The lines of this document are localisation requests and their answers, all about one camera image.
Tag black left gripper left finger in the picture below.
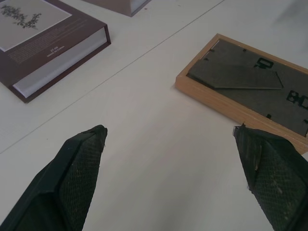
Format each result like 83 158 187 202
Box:
0 124 108 231

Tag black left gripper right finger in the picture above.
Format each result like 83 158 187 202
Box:
232 123 308 231

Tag brown book-shaped box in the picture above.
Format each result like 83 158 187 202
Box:
0 0 112 104

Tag tan cardboard box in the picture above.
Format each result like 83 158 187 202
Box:
81 0 153 17

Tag wooden frame with grey panel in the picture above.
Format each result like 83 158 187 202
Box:
175 33 308 155

